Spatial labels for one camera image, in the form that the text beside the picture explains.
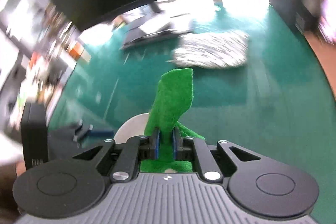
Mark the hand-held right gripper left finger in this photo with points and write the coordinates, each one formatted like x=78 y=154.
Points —
x=156 y=144

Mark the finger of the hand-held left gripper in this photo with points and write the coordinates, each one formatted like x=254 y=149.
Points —
x=99 y=132

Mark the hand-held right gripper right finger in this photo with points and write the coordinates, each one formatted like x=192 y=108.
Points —
x=175 y=144

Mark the white bowl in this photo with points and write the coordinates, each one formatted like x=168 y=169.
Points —
x=131 y=129

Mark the green cloth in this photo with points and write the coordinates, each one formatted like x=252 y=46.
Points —
x=173 y=98

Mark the grey striped cloth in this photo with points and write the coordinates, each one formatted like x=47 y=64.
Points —
x=210 y=50

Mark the cork mouse pad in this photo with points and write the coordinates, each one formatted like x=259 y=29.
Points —
x=321 y=61

